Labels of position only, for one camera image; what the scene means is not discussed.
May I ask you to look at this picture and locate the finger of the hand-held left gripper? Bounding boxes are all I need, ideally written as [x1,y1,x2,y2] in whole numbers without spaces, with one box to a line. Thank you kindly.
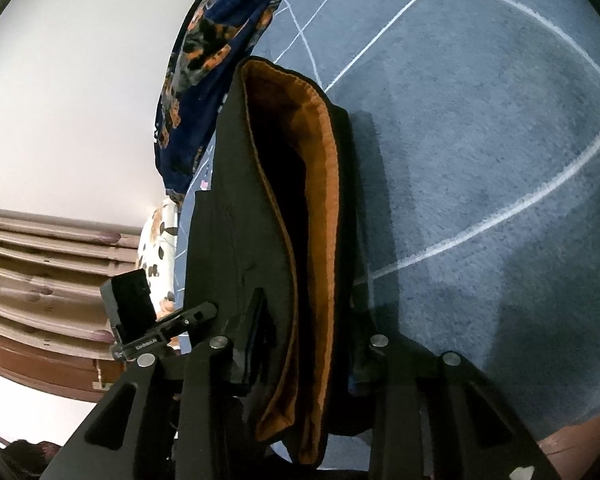
[156,301,219,342]

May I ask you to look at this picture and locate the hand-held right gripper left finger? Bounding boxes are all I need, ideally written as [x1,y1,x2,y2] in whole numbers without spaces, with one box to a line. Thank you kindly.
[42,287,268,480]

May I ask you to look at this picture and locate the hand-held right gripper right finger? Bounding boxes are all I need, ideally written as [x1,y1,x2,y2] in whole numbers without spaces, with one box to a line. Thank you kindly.
[349,333,564,480]

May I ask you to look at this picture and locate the black pants with orange lining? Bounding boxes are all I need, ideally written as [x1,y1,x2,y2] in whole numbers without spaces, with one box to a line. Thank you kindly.
[172,57,396,466]

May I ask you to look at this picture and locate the dark cloth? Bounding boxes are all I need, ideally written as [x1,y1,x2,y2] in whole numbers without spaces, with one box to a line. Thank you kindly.
[0,439,63,480]

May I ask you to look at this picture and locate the blue grid bed sheet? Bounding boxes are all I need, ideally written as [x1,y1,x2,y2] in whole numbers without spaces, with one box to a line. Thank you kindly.
[172,0,600,461]

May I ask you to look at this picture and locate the navy dog print blanket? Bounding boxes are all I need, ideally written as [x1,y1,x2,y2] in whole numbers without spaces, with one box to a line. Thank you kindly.
[152,0,311,196]

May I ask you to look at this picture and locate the brown wooden bed frame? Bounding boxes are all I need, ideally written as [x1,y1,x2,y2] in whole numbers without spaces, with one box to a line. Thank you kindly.
[0,330,600,480]

